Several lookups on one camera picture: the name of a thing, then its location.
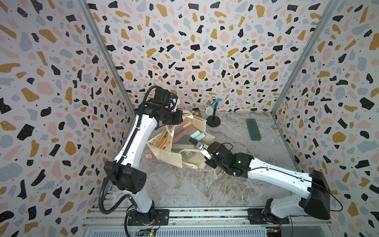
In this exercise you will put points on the light teal pencil case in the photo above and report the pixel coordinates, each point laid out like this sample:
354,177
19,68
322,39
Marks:
198,135

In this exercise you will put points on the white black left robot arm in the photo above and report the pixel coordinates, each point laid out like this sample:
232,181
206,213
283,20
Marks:
158,107

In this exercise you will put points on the black pencil case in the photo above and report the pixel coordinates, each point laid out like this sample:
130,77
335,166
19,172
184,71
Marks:
194,141

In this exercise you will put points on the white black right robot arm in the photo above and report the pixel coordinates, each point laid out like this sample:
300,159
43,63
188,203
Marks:
310,192

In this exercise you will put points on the dark green pencil case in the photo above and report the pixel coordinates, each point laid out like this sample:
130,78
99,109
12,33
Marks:
253,129

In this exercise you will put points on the pink pencil case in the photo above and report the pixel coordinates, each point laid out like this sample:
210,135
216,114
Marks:
182,130

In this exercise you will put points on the blue toy microphone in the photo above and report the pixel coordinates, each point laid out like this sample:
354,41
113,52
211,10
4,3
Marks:
211,109

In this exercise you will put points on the grey barcoded pencil case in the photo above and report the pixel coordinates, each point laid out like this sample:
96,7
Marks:
188,155

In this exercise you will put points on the black microphone stand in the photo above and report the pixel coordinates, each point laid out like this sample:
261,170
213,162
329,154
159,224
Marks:
213,120

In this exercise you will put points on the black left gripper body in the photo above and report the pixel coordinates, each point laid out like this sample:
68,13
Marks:
172,117

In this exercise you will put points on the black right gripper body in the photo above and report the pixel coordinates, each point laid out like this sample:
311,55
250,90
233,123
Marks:
212,163

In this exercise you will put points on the cream floral canvas tote bag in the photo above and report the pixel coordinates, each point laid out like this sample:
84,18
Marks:
161,145

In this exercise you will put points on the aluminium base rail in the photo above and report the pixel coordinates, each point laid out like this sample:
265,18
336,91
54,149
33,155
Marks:
204,222

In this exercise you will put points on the translucent white pencil case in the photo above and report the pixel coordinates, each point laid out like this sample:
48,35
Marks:
182,146

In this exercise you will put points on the wooden chess board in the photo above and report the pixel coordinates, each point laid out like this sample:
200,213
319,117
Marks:
196,112

